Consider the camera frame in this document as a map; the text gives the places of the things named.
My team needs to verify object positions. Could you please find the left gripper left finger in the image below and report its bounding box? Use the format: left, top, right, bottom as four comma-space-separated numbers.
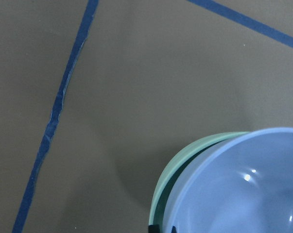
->
148, 224, 160, 233

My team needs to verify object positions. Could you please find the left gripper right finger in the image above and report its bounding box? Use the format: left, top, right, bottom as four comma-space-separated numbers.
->
171, 226, 177, 233

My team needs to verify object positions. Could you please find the blue bowl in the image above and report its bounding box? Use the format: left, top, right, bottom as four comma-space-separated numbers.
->
162, 128, 293, 233

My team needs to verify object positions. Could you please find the green bowl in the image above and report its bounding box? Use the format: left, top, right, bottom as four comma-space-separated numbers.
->
148, 132, 247, 226

